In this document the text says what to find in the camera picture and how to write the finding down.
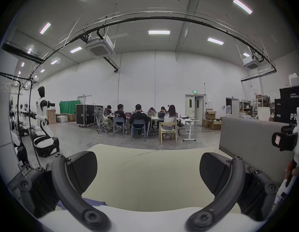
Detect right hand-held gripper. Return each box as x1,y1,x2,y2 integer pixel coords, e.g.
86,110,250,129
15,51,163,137
272,107,299,199

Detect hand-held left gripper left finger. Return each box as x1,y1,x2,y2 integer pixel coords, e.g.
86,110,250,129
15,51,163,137
18,151,109,229

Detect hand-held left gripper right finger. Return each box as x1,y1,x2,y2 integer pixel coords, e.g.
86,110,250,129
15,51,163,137
186,152,278,231

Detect person's right hand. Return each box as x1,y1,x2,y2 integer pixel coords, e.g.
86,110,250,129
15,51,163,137
284,158,299,181

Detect stack of black cases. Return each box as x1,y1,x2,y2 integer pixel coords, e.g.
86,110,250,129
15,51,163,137
274,85,299,125

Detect grey padded headboard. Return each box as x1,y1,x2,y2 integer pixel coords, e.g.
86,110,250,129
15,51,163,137
219,116,296,186

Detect metal shelf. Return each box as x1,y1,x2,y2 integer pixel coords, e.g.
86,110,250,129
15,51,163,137
238,94,271,118

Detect open brown cartons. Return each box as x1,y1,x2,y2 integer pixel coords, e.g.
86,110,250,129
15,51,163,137
202,109,222,130

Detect stack of brown cartons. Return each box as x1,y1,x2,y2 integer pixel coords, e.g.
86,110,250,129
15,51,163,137
46,109,76,125

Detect white and black humanoid robot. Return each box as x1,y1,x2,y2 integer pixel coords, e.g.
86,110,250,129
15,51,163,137
23,86,60,158
8,98,29,167

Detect white table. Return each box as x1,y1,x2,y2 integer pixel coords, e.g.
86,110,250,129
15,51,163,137
180,116,200,141

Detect white office chair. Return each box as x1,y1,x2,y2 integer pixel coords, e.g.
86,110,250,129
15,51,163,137
94,107,109,134

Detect black wheeled flight case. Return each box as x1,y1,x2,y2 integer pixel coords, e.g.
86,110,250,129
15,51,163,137
76,103,104,127

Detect grey plastic chair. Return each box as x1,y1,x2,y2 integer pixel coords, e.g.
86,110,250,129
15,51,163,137
113,117,126,137

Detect green curtain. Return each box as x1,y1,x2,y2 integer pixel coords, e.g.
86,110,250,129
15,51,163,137
59,100,80,115

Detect wooden chair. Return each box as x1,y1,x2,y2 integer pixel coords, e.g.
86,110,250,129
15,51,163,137
159,121,178,144

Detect pale double door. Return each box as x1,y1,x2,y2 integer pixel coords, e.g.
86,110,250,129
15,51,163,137
185,94,205,119

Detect blue plastic chair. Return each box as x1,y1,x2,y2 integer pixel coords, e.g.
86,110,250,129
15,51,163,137
131,119,148,142

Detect group of people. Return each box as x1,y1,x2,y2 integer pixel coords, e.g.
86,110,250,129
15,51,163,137
103,104,178,139

